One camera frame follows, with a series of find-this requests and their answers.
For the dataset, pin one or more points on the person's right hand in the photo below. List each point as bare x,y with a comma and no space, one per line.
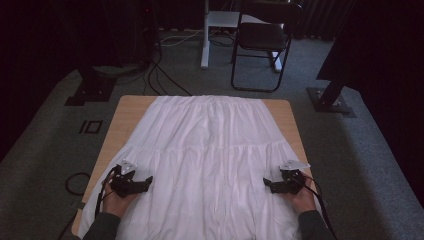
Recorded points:
303,200

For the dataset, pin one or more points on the white desk frame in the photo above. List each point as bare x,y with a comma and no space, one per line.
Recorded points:
206,50

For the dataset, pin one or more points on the black folding chair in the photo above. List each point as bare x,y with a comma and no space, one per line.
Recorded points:
263,36

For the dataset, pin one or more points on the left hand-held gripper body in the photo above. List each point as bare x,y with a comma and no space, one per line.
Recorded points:
124,183

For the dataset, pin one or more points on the grey tape piece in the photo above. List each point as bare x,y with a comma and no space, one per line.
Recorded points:
81,206

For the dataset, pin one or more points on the white pleated skirt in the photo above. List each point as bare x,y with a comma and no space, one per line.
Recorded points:
206,150

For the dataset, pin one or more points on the dark equipment tower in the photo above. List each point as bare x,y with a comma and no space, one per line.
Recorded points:
133,33

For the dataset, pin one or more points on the person's left hand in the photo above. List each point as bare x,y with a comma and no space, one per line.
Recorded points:
115,203

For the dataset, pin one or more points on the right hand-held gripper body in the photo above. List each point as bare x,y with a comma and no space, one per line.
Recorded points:
291,181

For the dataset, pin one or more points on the black stand with flat base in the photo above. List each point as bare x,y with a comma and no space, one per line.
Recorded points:
91,88

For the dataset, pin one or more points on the black slanted stand with base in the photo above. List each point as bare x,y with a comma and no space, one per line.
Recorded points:
328,100

